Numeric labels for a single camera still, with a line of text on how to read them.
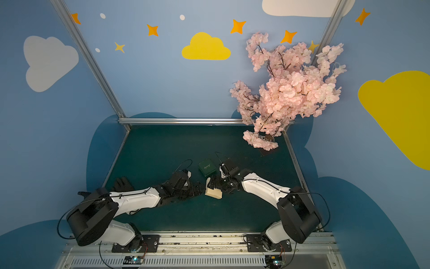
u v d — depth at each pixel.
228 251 0.74
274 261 0.71
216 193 0.85
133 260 0.70
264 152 1.07
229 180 0.66
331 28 0.75
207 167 0.98
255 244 0.74
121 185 0.91
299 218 0.43
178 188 0.71
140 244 0.68
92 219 0.43
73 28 0.74
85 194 0.72
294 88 0.59
